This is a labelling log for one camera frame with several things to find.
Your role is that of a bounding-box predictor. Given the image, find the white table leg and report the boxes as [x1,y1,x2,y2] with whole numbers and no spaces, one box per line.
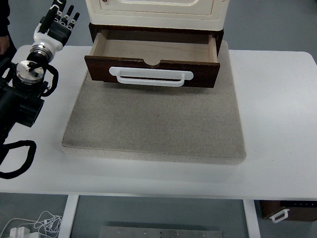
[59,195,80,238]
[242,199,261,238]

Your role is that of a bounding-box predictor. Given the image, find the brown wooden box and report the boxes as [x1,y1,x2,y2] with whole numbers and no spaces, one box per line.
[260,200,317,223]

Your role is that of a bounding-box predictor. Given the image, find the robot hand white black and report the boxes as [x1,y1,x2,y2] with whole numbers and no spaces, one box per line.
[33,0,80,52]

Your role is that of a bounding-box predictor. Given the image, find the grey square mat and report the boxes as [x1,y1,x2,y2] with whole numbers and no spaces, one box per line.
[61,41,248,166]

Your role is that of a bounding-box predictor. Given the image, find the small white box handle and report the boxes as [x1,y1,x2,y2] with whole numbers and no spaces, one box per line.
[269,208,291,224]

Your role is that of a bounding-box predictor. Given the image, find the white drawer handle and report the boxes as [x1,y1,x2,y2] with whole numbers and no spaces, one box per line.
[108,66,194,88]

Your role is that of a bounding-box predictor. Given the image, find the white charger plug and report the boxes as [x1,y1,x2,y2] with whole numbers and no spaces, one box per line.
[9,226,32,238]

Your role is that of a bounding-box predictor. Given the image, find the white cable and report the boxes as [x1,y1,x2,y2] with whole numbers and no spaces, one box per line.
[0,211,64,238]

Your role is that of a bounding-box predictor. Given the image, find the dark wood drawer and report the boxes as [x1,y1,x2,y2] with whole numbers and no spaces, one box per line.
[84,29,221,89]

